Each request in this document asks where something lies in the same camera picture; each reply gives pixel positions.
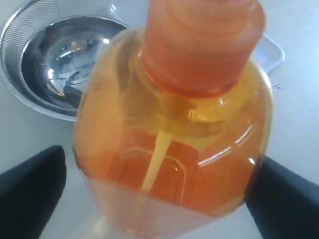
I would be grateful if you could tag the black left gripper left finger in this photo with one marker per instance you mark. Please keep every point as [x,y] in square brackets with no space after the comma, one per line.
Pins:
[30,192]

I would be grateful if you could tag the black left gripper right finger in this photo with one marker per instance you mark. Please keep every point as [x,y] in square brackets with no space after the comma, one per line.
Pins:
[283,204]

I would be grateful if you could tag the orange soap pump bottle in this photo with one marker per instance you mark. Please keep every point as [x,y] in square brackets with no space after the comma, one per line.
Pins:
[176,117]

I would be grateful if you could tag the small stainless steel bowl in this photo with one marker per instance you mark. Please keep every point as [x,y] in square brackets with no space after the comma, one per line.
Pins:
[57,61]

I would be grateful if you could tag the white foam tray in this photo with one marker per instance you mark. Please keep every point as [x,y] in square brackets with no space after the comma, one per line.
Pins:
[268,54]

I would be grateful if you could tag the steel mesh colander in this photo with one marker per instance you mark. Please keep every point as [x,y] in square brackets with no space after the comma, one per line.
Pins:
[27,20]

